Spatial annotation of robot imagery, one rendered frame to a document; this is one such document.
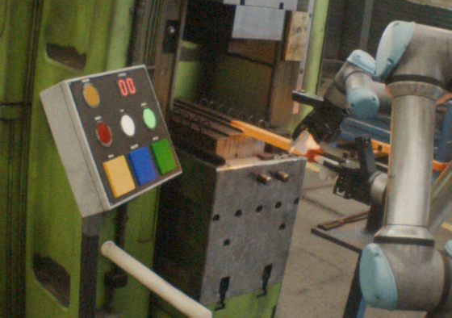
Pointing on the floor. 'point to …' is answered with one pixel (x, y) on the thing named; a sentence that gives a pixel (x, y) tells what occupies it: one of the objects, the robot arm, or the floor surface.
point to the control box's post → (89, 265)
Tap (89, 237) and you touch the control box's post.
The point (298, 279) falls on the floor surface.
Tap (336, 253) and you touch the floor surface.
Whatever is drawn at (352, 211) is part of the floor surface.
